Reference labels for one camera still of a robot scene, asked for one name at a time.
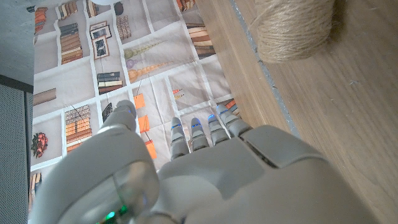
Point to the jute twine spool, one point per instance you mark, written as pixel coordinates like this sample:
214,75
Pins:
292,28

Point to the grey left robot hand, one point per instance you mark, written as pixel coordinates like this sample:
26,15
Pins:
217,180

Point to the printed bookshelf backdrop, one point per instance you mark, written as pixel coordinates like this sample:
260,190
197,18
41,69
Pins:
155,56

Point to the grey tape strip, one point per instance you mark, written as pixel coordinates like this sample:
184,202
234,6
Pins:
270,84

